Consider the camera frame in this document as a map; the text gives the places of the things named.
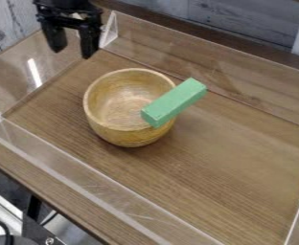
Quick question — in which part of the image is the brown wooden bowl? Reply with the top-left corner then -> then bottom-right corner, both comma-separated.
83,68 -> 175,147

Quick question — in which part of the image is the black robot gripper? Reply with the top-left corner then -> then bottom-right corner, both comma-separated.
33,0 -> 103,59

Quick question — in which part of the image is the black metal table bracket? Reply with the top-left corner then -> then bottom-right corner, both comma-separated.
21,195 -> 67,245

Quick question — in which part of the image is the green rectangular block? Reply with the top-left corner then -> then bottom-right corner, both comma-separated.
140,78 -> 207,128

